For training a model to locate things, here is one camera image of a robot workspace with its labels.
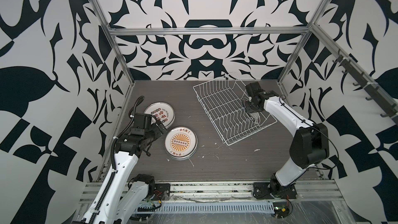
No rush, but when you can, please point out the white slotted cable duct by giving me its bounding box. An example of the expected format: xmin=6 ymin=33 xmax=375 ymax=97
xmin=135 ymin=202 xmax=275 ymax=214

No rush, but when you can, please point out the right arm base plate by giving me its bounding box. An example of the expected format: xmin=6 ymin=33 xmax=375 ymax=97
xmin=253 ymin=180 xmax=297 ymax=200

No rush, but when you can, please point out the white wire dish rack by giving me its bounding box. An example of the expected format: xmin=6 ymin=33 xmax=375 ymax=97
xmin=193 ymin=73 xmax=278 ymax=146

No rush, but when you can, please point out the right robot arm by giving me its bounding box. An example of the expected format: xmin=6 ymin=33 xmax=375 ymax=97
xmin=244 ymin=82 xmax=330 ymax=198

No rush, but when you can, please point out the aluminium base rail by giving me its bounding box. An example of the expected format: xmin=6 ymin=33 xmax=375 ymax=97
xmin=79 ymin=178 xmax=344 ymax=204

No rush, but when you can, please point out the wall hook rail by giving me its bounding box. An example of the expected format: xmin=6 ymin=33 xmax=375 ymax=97
xmin=332 ymin=49 xmax=398 ymax=125

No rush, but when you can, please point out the aluminium frame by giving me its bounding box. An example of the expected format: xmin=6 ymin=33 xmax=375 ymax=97
xmin=77 ymin=0 xmax=398 ymax=125

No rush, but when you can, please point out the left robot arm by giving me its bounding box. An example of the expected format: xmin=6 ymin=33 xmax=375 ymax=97
xmin=79 ymin=114 xmax=167 ymax=224

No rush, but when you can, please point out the small circuit board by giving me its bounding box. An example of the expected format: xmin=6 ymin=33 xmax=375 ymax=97
xmin=273 ymin=201 xmax=293 ymax=219

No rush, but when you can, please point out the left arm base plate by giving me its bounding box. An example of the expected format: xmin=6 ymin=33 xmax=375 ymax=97
xmin=147 ymin=183 xmax=171 ymax=201

